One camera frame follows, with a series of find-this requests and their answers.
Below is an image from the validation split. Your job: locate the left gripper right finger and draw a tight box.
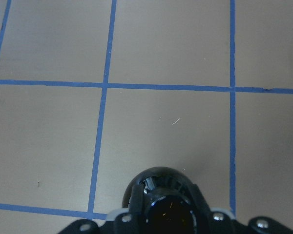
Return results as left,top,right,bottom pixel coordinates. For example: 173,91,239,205
189,184,293,234

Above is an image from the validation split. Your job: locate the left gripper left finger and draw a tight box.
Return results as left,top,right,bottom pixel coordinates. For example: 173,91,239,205
60,185,147,234

